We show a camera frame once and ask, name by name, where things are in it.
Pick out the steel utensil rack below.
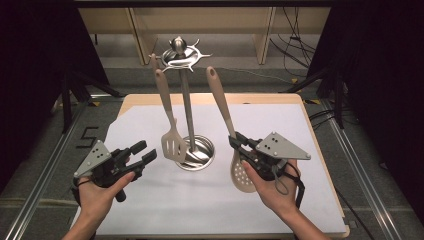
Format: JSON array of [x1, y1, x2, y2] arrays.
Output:
[[156, 35, 216, 172]]

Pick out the white paper sheet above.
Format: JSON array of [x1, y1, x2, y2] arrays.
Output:
[[71, 103, 348, 234]]

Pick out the person's left hand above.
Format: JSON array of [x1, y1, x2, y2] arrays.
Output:
[[78, 171, 137, 221]]

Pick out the black curtain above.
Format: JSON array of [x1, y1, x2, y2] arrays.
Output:
[[306, 0, 424, 214], [0, 0, 111, 194]]

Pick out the beige long-handled utensil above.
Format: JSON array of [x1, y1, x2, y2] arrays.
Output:
[[148, 53, 162, 79]]

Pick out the aluminium floor rail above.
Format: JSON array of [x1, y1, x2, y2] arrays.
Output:
[[4, 99, 89, 240], [321, 99, 401, 240]]

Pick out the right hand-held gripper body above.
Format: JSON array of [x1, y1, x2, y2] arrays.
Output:
[[244, 131, 312, 181]]

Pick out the light wooden table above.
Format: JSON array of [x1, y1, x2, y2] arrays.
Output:
[[71, 93, 351, 239]]

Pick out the thin grey floor cable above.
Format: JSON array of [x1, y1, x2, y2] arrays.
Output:
[[219, 66, 294, 84]]

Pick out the person's right hand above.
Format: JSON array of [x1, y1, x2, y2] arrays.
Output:
[[241, 159, 301, 218]]

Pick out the beige perforated skimmer spoon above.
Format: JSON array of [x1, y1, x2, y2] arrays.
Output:
[[205, 65, 258, 194]]

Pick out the beige slotted spatula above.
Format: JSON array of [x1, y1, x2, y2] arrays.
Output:
[[154, 68, 188, 164]]

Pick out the light wooden cabinet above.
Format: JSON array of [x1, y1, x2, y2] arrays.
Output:
[[79, 7, 331, 66]]

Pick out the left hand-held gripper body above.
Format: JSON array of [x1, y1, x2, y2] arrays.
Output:
[[73, 139, 144, 203]]

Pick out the black metal stand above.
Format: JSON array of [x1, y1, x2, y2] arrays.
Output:
[[59, 71, 124, 134], [279, 66, 346, 129]]

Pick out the black floor cable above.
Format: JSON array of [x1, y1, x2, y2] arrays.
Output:
[[334, 189, 378, 240], [308, 109, 338, 131]]

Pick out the bundle of black cables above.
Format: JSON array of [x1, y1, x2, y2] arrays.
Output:
[[269, 6, 318, 69]]

